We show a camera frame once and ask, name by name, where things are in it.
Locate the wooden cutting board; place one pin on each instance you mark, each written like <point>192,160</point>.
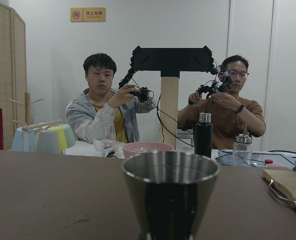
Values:
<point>282,185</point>

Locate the blue teach pendant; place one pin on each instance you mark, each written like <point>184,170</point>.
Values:
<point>257,159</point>

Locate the pink bowl with ice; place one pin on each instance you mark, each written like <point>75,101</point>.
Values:
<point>134,148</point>

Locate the person in grey jacket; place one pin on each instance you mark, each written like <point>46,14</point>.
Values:
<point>100,103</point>

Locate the steel double jigger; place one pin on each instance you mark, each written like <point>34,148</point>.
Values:
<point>169,191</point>

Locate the glass oil dispenser bottle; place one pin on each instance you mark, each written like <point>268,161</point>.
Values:
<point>242,149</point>

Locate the black teleoperation rig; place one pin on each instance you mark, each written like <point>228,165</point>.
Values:
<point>171,62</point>

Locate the wine glass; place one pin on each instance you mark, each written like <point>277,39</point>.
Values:
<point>104,137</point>

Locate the person in brown shirt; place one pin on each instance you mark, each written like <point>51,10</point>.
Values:
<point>229,112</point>

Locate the black thermos bottle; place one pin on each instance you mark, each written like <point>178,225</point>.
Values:
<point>203,135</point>

